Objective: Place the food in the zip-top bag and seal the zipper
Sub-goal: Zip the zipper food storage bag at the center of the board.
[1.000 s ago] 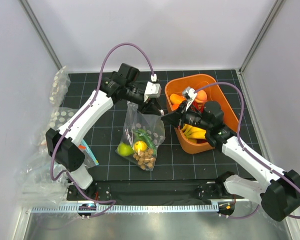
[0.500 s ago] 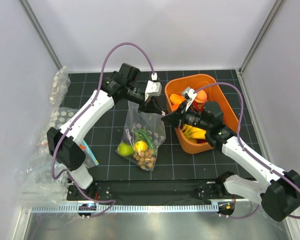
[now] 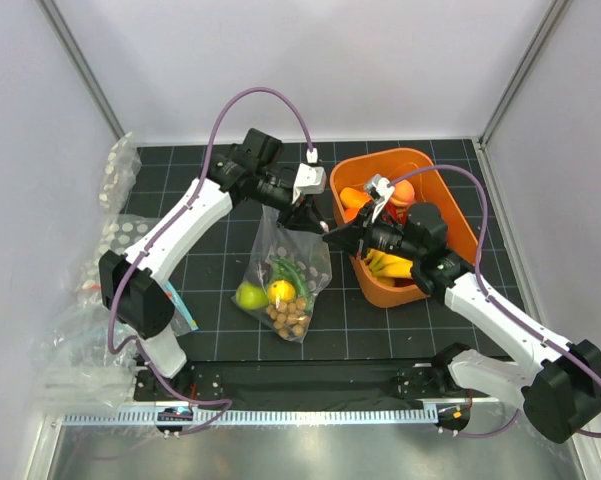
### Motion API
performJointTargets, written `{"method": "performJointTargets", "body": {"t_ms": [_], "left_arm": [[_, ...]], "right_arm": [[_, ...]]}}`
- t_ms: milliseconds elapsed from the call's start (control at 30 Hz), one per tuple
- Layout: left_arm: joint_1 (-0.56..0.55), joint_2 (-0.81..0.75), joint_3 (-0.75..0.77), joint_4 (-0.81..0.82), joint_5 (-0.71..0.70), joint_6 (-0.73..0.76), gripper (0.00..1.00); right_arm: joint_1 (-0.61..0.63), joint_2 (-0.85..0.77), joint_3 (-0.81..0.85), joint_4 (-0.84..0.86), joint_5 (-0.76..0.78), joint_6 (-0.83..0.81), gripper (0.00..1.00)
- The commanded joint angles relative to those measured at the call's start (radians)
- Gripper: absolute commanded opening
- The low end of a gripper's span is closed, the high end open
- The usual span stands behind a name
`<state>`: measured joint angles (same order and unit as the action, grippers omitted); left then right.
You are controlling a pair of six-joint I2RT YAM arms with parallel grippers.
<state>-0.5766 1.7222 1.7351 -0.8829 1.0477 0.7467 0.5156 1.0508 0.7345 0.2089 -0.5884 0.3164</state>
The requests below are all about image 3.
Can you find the black grid mat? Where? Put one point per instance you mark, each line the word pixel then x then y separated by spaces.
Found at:
pixel 345 326

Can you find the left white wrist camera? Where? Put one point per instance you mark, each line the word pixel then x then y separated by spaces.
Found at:
pixel 309 180

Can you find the orange fruit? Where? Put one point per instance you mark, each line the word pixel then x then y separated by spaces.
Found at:
pixel 351 213

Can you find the crumpled clear plastic bag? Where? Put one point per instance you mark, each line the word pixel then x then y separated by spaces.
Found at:
pixel 76 372

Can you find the green apple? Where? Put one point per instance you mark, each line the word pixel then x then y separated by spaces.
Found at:
pixel 251 297

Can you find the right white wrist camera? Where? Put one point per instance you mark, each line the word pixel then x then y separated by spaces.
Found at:
pixel 380 191

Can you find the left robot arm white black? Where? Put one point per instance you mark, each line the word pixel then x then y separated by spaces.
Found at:
pixel 133 283

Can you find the white dotted bag upright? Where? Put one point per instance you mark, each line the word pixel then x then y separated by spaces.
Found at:
pixel 120 174

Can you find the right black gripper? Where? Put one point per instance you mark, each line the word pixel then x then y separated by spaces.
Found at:
pixel 348 238

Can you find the brown longan cluster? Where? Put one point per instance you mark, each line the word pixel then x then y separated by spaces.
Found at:
pixel 290 320

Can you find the orange plastic basket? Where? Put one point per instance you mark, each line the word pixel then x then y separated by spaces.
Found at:
pixel 429 187

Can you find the yellow banana bunch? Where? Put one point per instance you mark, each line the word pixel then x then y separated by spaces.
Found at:
pixel 382 264

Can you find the pink dotted zip bag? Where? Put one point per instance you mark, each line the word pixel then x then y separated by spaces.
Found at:
pixel 306 249

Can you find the white dotted bag with items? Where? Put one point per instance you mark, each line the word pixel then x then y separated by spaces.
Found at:
pixel 117 233

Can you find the white slotted cable duct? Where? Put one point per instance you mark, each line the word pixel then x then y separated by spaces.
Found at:
pixel 163 415

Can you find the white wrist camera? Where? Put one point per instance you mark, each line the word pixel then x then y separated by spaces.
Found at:
pixel 380 191
pixel 309 180

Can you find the green chili pepper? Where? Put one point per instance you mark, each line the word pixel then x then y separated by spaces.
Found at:
pixel 288 270

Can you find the yellow lemon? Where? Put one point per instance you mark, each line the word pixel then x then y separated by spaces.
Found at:
pixel 281 291

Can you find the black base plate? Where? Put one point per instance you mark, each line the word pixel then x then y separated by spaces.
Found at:
pixel 312 385

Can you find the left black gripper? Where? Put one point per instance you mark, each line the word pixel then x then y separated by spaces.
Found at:
pixel 305 215

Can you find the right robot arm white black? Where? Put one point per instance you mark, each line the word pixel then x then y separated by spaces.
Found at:
pixel 554 382

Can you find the yellow bell pepper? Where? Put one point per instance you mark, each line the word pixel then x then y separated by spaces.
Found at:
pixel 351 198

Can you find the peach fruit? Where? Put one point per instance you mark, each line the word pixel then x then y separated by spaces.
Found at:
pixel 403 194

